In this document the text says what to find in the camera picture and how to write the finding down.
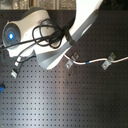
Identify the left grey cable clip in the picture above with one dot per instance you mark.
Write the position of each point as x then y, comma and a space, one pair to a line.
71, 59

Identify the grey cable clip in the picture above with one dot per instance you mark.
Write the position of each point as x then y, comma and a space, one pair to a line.
109, 61
71, 59

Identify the right grey cable clip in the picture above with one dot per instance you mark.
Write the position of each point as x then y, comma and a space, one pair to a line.
109, 61

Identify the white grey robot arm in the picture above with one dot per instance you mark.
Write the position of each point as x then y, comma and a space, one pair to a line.
36, 34

